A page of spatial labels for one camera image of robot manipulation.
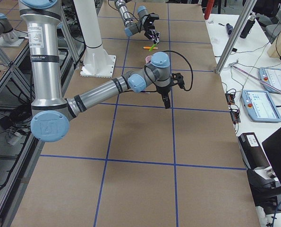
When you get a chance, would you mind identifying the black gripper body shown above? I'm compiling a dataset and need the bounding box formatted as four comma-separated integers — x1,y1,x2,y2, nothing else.
156,85,170,97
144,22,155,38

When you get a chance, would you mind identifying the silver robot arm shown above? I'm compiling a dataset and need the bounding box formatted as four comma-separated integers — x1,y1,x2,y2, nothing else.
114,0,160,44
19,0,172,142

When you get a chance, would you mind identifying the orange marker pen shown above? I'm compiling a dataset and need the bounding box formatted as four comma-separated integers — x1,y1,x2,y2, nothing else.
143,46,158,50

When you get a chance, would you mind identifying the pink mesh pen holder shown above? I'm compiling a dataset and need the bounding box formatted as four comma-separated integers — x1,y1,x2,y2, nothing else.
145,55,152,64

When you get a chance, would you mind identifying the small circuit board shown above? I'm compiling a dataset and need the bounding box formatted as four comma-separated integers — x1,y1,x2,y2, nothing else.
225,93,235,105

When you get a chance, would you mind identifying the metal reacher stick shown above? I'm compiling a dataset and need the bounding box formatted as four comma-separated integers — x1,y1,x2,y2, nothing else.
229,60,281,100

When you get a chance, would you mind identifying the folded blue umbrella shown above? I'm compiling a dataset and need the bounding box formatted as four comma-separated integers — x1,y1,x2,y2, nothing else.
225,23,233,36

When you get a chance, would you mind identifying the near blue teach pendant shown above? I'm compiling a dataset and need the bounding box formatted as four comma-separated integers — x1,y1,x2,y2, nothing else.
241,90,281,123

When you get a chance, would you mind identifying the blue teach pendant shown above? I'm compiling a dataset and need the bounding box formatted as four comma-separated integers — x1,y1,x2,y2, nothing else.
241,90,281,123
258,68,281,91

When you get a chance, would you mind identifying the black water bottle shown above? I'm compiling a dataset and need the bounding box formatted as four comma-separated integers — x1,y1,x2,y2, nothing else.
240,14,255,39

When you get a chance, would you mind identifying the black box with label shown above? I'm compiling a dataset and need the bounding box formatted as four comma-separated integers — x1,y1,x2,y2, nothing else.
238,132,270,170

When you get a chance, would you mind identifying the far blue teach pendant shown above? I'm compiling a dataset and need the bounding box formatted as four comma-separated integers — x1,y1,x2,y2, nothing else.
258,68,281,91

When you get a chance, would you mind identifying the black monitor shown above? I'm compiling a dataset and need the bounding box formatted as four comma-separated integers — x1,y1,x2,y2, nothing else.
247,127,281,206

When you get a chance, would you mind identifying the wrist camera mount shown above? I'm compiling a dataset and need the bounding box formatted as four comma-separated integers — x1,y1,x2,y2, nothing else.
144,13,160,24
170,73,185,89

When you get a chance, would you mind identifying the black camera cable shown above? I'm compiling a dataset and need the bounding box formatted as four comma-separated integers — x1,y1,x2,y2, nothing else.
144,50,194,93
107,0,141,24

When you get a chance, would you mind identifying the white camera pedestal column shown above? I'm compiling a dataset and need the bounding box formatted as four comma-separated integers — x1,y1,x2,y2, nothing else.
74,0,116,78

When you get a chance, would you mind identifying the aluminium frame post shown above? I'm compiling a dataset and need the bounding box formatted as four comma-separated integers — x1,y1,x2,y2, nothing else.
215,0,257,74

